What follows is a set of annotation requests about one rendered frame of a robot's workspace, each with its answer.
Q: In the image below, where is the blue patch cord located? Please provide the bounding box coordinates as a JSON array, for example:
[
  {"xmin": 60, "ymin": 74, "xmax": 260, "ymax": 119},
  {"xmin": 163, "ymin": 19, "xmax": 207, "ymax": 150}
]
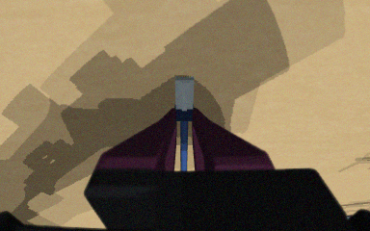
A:
[{"xmin": 180, "ymin": 121, "xmax": 188, "ymax": 171}]

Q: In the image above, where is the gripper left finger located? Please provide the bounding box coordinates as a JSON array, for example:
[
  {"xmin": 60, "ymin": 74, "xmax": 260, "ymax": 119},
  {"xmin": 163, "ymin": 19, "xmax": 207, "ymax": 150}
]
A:
[{"xmin": 94, "ymin": 108, "xmax": 177, "ymax": 171}]

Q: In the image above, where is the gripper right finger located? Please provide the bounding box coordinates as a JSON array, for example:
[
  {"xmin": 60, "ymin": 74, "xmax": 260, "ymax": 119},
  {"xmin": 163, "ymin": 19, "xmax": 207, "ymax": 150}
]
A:
[{"xmin": 192, "ymin": 108, "xmax": 275, "ymax": 170}]

